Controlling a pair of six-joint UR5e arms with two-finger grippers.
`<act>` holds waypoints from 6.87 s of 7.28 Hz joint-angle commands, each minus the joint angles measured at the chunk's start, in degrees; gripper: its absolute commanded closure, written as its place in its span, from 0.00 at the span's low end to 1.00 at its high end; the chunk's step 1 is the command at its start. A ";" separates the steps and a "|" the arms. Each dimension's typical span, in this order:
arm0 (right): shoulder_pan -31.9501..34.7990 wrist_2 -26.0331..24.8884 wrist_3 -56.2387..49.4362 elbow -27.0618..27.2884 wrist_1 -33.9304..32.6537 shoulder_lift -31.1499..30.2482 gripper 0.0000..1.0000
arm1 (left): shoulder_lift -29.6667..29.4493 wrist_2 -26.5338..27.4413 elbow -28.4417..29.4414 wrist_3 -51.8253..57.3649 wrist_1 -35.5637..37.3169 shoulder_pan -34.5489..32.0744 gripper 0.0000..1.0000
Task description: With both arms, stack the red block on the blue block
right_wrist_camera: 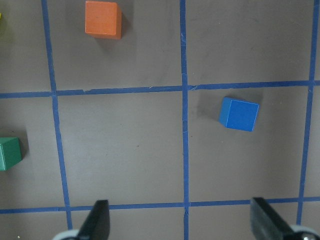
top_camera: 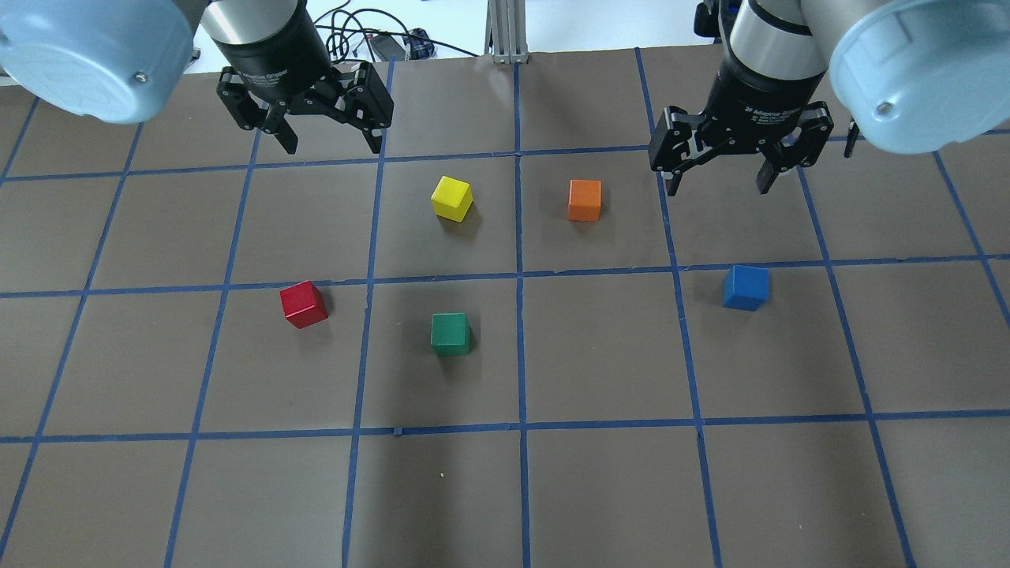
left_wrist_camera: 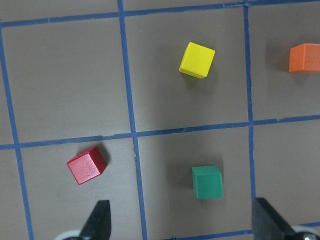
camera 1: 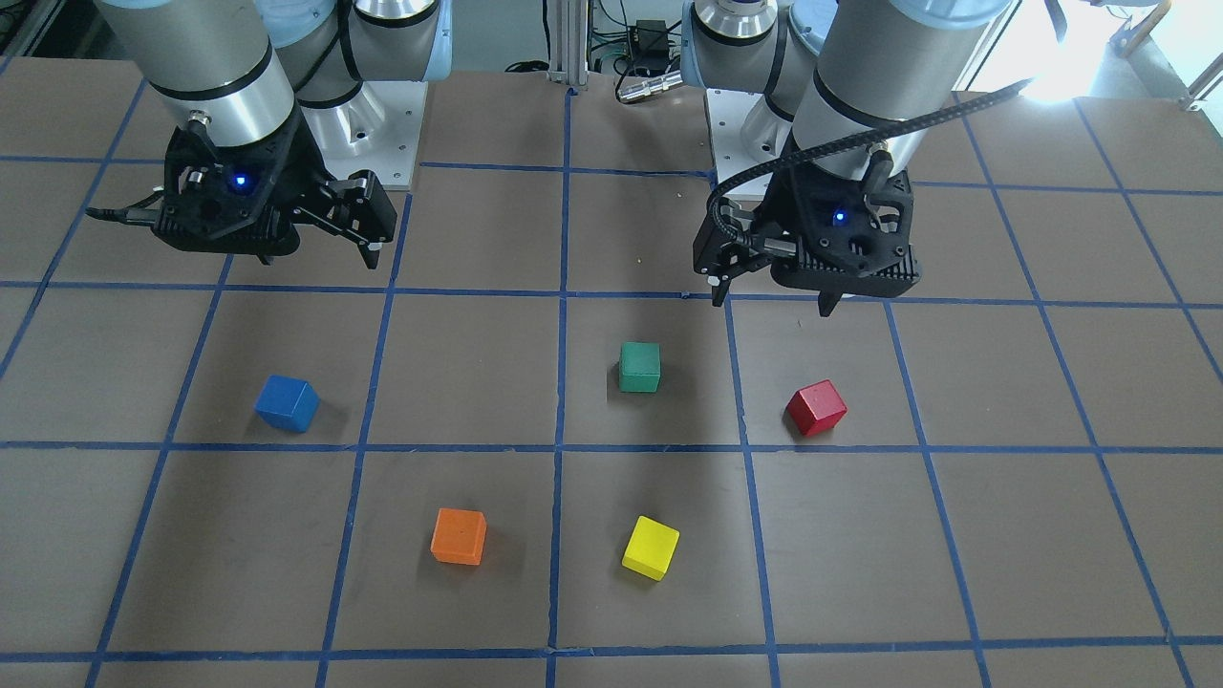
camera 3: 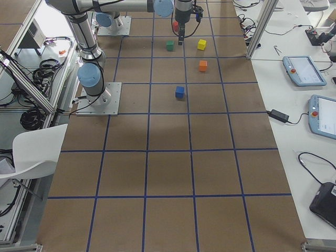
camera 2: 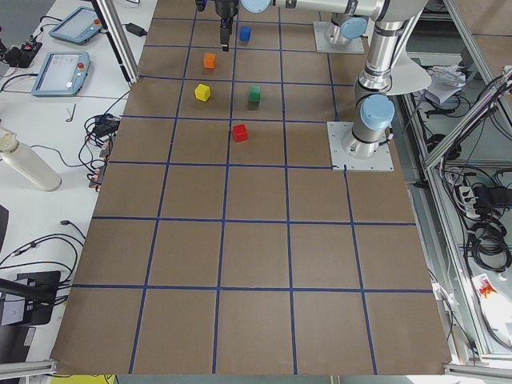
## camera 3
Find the red wooden block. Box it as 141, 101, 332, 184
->
173, 21, 179, 32

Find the green wooden block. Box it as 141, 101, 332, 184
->
166, 40, 174, 51

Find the yellow wooden block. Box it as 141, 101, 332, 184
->
197, 39, 207, 51

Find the orange wooden block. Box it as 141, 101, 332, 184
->
198, 60, 208, 72

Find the blue wooden block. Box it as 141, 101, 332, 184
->
175, 86, 185, 99

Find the upper teach pendant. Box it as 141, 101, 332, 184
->
282, 56, 327, 87

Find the teach pendant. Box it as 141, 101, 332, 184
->
282, 56, 327, 87
308, 94, 335, 139

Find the black power adapter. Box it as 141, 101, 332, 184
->
267, 109, 289, 123

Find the grey electronics box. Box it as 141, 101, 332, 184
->
18, 19, 47, 56

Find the lower teach pendant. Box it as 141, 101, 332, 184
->
308, 94, 335, 139

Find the white chair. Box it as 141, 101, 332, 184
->
1, 124, 68, 179

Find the black laptop bag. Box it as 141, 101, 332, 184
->
309, 182, 335, 228

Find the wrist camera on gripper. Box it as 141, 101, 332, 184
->
192, 5, 204, 23

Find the aluminium frame post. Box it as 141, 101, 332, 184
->
246, 0, 278, 59

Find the black cable on desk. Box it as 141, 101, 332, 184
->
298, 152, 336, 185

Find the black coiled cable bundle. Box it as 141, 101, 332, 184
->
20, 108, 48, 131

